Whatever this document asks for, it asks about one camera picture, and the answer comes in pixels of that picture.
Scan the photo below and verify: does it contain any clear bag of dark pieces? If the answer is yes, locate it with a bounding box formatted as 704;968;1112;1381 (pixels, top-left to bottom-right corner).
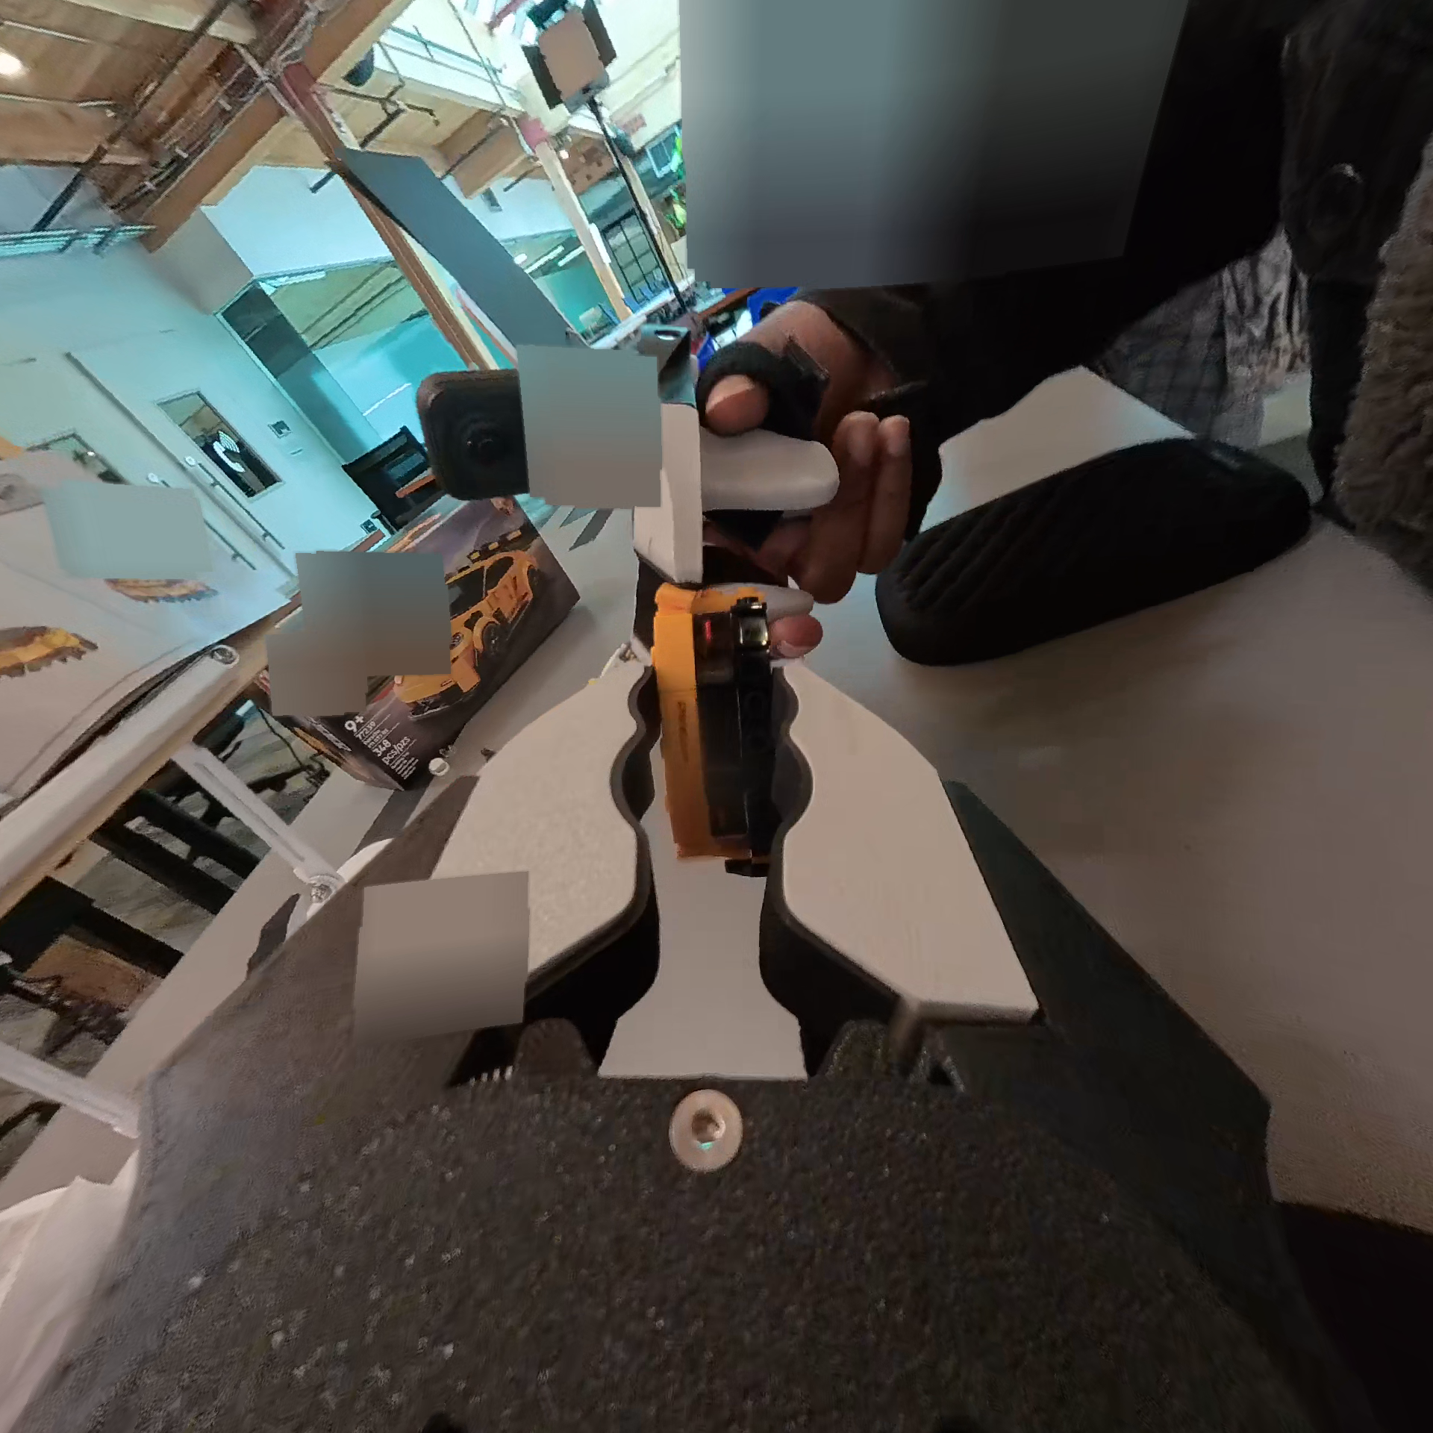
0;1158;141;1411

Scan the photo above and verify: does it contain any yellow car lego box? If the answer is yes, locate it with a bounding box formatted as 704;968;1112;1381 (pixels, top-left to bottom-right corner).
270;496;582;791

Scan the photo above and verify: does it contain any orange black lego car assembly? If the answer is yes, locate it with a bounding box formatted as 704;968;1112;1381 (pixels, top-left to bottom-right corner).
651;581;774;877

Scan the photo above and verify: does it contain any dark partition panel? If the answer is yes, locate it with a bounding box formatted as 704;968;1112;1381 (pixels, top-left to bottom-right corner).
333;144;582;353

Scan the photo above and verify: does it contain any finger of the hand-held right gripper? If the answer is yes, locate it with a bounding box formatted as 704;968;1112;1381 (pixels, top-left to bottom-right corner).
632;402;712;664

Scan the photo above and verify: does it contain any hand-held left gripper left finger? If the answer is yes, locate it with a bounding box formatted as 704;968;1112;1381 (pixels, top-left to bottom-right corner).
437;664;657;997

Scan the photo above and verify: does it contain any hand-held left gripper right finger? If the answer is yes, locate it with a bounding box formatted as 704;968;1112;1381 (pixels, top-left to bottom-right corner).
766;664;1043;1073

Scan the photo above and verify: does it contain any black office chair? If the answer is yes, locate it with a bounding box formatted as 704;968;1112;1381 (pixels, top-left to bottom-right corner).
339;427;445;534

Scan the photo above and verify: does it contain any lego instruction booklet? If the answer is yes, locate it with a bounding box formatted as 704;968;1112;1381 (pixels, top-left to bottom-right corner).
0;442;295;783

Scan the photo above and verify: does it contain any person's right forearm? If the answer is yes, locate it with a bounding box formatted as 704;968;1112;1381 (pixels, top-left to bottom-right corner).
805;0;1390;537

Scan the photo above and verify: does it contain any grey fleece jacket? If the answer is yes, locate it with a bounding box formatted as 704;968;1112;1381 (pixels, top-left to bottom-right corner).
1335;144;1433;554

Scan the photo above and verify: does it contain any blue plaid cloth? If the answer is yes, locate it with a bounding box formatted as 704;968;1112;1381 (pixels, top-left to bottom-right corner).
1096;229;1314;447

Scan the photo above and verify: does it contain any person's right hand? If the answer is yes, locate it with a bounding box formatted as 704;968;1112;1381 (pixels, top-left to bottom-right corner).
694;295;946;664

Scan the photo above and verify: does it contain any wooden pillar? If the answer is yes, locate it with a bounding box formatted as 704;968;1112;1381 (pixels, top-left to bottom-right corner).
282;63;500;372
520;112;637;328

